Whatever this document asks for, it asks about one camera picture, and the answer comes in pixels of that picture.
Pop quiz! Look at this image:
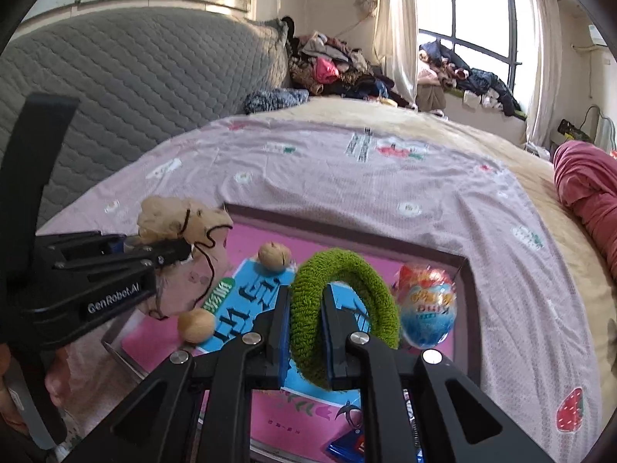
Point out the dark tray with pink print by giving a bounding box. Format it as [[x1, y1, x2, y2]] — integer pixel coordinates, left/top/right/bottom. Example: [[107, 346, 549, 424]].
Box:
[[102, 203, 483, 463]]

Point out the foil-wrapped egg toy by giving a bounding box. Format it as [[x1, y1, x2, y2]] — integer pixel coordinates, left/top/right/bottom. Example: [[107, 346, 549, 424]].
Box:
[[396, 261, 457, 348]]

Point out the grey quilted headboard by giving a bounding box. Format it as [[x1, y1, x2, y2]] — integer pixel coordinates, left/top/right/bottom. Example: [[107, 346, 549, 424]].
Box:
[[0, 7, 290, 232]]

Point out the pink blanket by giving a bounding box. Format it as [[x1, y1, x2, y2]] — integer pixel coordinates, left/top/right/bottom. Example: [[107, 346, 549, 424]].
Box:
[[553, 140, 617, 275]]

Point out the blue cookie packet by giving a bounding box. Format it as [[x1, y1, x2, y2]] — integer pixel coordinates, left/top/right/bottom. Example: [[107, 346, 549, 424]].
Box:
[[325, 386, 425, 463]]

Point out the clothes heap on window seat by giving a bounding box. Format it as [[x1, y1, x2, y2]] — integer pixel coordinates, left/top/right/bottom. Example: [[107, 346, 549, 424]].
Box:
[[418, 39, 524, 117]]

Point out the black framed window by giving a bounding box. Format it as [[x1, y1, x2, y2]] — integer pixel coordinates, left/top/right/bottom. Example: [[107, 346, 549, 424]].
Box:
[[413, 0, 536, 117]]

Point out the person's left hand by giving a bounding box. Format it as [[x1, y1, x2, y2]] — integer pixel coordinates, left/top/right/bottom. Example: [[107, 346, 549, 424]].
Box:
[[0, 342, 30, 437]]

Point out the green fuzzy scrunchie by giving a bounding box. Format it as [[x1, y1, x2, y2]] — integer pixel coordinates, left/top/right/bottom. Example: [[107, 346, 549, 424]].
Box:
[[289, 247, 402, 390]]

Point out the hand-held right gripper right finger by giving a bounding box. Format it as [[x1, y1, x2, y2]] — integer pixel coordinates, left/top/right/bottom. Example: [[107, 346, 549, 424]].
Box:
[[322, 286, 555, 463]]

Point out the walnut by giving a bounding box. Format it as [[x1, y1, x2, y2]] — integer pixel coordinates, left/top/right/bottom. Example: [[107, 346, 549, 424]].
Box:
[[177, 309, 216, 345], [258, 242, 293, 271]]

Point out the cream curtain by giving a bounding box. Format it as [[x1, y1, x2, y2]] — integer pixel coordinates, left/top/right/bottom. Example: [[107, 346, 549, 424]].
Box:
[[525, 0, 562, 145], [373, 0, 419, 107]]

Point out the window seat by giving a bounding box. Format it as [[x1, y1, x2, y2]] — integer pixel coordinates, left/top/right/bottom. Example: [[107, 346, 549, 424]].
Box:
[[417, 84, 528, 143]]

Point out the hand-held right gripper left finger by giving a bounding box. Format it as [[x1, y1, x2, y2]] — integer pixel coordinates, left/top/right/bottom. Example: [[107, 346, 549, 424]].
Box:
[[62, 293, 293, 463]]

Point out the blue knit cloth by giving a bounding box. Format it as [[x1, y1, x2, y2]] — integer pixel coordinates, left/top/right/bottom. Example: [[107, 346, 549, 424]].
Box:
[[242, 88, 309, 115]]

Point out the black bag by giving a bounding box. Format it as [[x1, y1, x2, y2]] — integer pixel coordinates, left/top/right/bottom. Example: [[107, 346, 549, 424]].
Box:
[[558, 118, 589, 138]]

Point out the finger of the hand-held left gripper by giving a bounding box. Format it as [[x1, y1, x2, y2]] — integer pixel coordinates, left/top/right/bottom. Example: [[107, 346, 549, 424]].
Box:
[[36, 231, 127, 264], [53, 240, 192, 273]]

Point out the pile of clothes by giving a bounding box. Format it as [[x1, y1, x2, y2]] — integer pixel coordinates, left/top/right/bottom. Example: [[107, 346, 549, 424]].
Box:
[[288, 17, 415, 107]]

